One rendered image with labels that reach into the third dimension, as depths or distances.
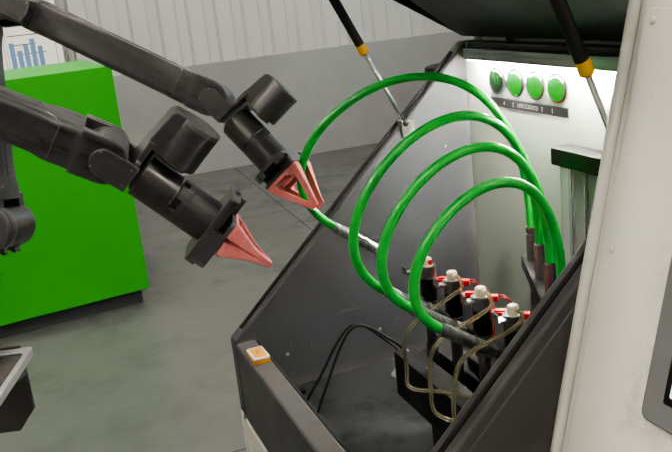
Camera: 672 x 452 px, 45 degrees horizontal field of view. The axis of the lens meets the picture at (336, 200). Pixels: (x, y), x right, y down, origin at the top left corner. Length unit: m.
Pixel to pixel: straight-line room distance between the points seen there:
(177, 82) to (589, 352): 0.78
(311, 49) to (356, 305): 6.37
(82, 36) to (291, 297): 0.61
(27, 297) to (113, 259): 0.47
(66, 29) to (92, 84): 2.90
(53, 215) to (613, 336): 3.70
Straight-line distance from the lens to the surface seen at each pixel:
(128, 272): 4.56
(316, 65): 7.92
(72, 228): 4.44
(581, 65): 1.00
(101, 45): 1.44
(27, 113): 1.00
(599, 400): 1.00
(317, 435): 1.25
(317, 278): 1.59
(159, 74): 1.40
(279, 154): 1.31
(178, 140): 1.01
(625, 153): 0.96
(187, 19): 7.65
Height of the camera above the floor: 1.59
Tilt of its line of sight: 15 degrees down
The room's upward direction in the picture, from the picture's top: 6 degrees counter-clockwise
